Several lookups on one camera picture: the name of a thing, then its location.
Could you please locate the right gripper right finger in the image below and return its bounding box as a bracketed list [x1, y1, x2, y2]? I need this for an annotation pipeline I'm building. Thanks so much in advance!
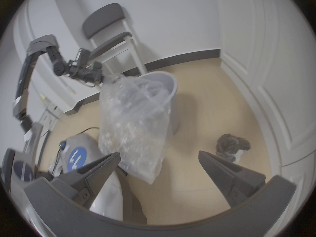
[199, 151, 267, 207]

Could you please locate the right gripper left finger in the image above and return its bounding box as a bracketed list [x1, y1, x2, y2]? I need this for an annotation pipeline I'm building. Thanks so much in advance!
[53, 152, 121, 208]

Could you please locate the clear plastic bag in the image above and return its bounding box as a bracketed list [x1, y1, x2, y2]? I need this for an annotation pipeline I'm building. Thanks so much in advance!
[98, 74, 172, 184]

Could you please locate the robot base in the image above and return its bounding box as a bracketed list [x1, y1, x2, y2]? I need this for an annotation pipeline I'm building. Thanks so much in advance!
[55, 134, 124, 222]

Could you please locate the crumpled black plastic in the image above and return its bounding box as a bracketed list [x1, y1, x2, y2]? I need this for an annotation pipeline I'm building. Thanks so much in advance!
[216, 133, 251, 163]

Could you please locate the pale grey trash bin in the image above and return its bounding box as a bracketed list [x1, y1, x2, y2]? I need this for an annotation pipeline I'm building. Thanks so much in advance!
[138, 71, 179, 135]

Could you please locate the dark grey white chair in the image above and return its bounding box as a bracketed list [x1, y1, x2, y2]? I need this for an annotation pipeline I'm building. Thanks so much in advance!
[82, 3, 148, 77]

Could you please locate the white wardrobe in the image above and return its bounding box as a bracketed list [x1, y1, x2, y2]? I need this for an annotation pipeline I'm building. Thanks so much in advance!
[217, 0, 316, 197]

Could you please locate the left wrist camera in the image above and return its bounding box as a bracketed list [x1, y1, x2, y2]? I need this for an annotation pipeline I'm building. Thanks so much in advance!
[75, 48, 91, 67]

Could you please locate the black cable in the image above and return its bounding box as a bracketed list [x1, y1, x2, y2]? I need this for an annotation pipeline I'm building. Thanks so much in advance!
[53, 127, 100, 175]

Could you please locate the white wall socket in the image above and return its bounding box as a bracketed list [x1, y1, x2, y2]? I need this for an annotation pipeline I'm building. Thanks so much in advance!
[40, 112, 56, 127]
[48, 103, 63, 118]

